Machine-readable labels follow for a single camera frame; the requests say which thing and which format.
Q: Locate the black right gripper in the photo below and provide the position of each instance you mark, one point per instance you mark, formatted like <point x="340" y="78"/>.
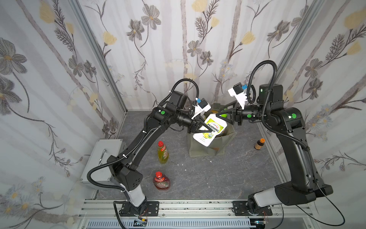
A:
<point x="235" y="116"/>

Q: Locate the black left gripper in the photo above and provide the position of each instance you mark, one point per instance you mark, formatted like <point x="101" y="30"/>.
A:
<point x="193" y="123"/>

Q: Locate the white bottle green cap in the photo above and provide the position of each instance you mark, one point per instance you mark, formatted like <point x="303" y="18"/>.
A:
<point x="214" y="126"/>

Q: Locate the green fabric shopping bag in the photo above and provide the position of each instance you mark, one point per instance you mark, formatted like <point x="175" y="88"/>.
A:
<point x="216" y="147"/>

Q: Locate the red soap bottle red cap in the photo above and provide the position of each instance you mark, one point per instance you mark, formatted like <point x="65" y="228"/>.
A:
<point x="161" y="181"/>

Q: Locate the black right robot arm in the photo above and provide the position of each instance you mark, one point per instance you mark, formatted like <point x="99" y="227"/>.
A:
<point x="267" y="107"/>

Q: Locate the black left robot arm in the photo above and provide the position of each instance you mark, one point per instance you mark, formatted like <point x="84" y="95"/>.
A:
<point x="124" y="167"/>

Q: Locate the small bottle orange cap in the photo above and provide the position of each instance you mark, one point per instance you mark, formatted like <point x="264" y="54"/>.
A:
<point x="259" y="144"/>

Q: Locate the green bottle red cap rear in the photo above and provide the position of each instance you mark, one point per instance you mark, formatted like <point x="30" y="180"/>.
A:
<point x="163" y="153"/>

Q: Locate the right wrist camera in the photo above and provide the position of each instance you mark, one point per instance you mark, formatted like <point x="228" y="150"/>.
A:
<point x="239" y="92"/>

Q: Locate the grey metal box with handle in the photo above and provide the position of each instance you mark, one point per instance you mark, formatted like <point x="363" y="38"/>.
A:
<point x="103" y="149"/>

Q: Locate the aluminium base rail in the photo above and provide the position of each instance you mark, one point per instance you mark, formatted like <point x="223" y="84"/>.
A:
<point x="194" y="214"/>

